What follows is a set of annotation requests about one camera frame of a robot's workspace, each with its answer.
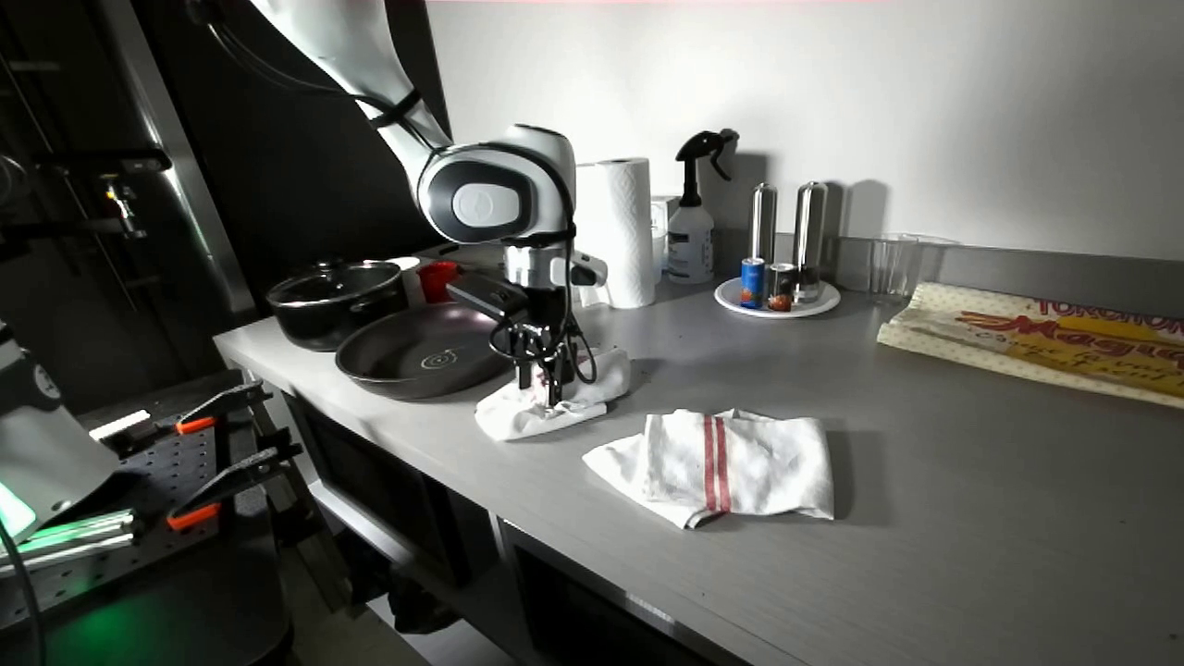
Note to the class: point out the black cooking pot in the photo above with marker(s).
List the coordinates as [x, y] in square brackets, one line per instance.
[321, 325]

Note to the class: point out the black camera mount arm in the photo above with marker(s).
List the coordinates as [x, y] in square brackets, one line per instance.
[76, 209]

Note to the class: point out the grey counter cabinet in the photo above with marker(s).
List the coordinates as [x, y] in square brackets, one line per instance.
[408, 521]

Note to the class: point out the grey aluminium frame post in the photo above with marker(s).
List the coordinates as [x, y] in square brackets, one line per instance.
[186, 160]

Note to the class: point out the dark purple frying pan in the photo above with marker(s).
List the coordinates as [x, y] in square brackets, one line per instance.
[408, 352]

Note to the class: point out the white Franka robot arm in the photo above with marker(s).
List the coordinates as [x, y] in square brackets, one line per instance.
[492, 185]

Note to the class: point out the red mug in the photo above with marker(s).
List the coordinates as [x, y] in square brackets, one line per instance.
[437, 280]

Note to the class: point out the aluminium mounting rail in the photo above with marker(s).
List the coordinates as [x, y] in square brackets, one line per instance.
[69, 538]

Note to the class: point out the white paper towel roll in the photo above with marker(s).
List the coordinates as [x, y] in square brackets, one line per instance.
[621, 227]

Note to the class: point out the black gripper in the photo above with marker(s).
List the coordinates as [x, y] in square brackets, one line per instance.
[541, 311]

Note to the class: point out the clear drinking glass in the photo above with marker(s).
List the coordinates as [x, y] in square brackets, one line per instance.
[900, 263]

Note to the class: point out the blue can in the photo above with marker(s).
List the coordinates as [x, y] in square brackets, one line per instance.
[752, 283]

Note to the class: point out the black robot table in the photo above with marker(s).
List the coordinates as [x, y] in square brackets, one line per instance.
[148, 606]

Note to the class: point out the spray bottle black trigger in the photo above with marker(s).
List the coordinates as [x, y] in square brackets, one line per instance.
[694, 241]

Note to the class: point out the white round plate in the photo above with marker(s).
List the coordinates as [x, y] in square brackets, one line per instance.
[815, 300]

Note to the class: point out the white towel red stripes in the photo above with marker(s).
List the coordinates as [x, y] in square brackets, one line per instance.
[714, 466]
[530, 423]

